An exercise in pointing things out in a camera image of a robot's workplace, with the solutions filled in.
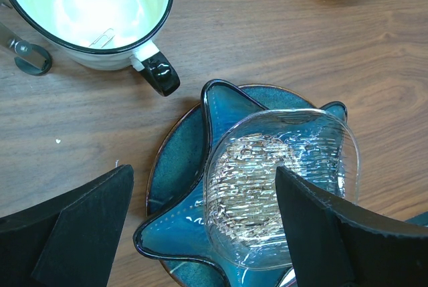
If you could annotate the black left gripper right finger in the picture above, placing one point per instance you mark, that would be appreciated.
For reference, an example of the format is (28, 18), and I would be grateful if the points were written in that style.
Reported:
(333, 242)

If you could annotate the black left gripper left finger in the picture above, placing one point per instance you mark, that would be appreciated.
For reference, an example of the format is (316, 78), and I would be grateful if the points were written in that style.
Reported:
(71, 239)

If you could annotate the clear glass textured dish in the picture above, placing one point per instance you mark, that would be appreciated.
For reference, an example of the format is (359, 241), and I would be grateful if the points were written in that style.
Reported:
(241, 213)

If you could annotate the dark blue square plate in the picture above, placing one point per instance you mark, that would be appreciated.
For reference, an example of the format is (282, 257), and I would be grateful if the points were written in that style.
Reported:
(230, 219)

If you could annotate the dark teal round plate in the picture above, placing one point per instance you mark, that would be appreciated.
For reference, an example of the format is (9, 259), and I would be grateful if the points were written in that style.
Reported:
(170, 160)

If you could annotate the metal paper clip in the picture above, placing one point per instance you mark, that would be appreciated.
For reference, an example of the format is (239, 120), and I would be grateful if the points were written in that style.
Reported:
(103, 40)

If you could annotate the metal dish rack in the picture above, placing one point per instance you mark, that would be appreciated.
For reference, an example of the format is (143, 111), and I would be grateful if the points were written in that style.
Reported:
(30, 58)

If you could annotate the cream mug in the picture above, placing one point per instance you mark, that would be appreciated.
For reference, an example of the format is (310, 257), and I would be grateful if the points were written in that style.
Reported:
(72, 25)

